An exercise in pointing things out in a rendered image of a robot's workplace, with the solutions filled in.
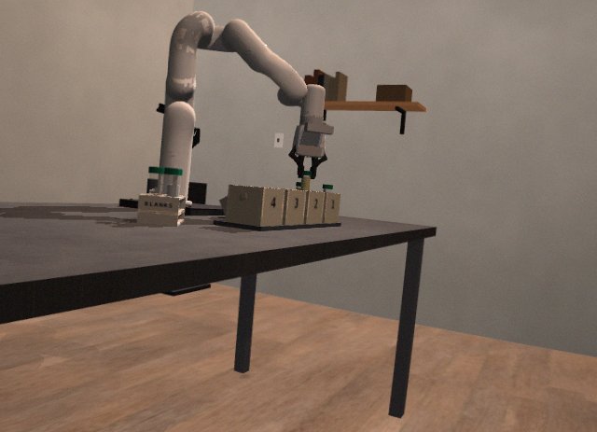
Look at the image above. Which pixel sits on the peach tube rack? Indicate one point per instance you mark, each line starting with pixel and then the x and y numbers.
pixel 161 210

